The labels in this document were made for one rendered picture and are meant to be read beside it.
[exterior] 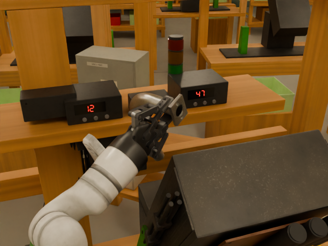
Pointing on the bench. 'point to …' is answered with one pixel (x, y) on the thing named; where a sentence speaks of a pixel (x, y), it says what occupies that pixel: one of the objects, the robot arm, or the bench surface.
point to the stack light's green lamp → (175, 69)
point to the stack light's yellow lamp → (175, 58)
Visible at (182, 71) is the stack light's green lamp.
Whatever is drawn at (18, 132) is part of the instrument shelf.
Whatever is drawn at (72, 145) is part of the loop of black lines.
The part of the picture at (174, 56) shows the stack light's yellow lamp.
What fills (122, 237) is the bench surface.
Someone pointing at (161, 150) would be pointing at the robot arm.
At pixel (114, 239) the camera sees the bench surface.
